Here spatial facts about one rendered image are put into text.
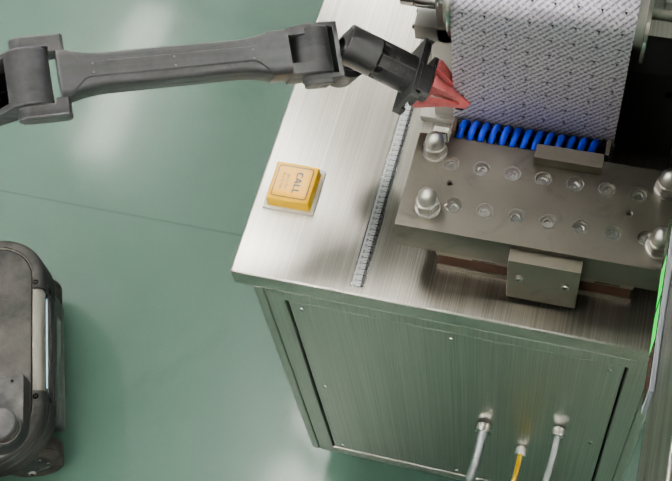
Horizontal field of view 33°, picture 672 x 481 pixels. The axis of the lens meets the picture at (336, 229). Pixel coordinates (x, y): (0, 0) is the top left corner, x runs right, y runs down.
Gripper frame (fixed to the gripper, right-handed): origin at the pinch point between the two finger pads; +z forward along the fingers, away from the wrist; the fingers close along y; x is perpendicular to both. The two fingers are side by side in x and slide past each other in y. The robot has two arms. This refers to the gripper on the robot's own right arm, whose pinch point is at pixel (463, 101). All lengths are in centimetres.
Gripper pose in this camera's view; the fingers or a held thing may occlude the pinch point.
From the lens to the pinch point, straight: 165.1
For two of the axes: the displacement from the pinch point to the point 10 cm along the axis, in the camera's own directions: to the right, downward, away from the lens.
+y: -2.6, 8.5, -4.6
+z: 8.8, 4.0, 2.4
